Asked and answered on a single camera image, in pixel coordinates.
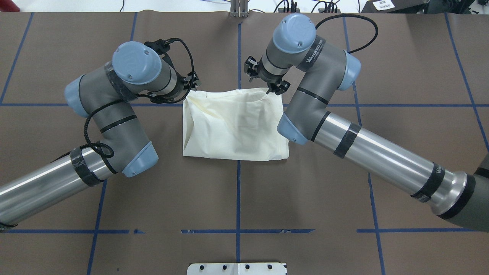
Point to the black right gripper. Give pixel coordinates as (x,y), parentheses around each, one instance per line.
(268,79)

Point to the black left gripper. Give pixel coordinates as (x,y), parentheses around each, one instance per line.
(185,91)

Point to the cream cat print shirt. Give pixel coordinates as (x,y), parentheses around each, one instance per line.
(236,125)

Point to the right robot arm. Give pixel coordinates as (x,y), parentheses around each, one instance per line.
(457,197)

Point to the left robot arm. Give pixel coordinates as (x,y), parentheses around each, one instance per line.
(115,140)

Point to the black power adapter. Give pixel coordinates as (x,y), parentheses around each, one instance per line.
(395,6)

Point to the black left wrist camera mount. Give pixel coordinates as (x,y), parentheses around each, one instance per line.
(161,47)

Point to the aluminium frame post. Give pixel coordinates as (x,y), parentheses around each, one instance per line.
(239,8)

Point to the white camera pole with base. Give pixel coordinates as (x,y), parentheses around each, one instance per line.
(246,268)

